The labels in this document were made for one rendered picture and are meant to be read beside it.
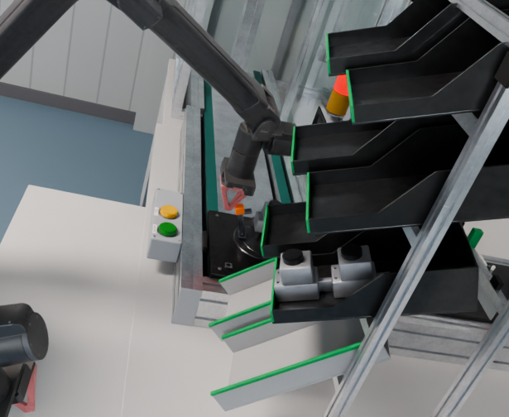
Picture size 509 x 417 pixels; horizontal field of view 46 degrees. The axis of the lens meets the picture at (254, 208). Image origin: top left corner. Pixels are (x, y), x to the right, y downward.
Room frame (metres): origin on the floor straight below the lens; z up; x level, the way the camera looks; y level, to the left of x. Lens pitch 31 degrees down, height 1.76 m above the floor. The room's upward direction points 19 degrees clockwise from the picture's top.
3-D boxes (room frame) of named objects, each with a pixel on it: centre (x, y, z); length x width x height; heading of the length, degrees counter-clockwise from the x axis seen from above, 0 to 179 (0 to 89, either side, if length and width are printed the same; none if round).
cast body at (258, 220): (1.15, -0.05, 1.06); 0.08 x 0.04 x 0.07; 104
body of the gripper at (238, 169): (1.12, 0.05, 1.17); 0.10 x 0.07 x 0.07; 15
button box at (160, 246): (1.18, 0.19, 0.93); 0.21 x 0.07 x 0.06; 15
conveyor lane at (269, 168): (1.44, 0.01, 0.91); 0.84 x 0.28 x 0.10; 15
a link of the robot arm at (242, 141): (1.13, 0.05, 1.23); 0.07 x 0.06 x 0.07; 118
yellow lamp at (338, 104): (1.36, -0.11, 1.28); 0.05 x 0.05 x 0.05
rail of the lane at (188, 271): (1.38, 0.17, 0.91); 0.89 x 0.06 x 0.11; 15
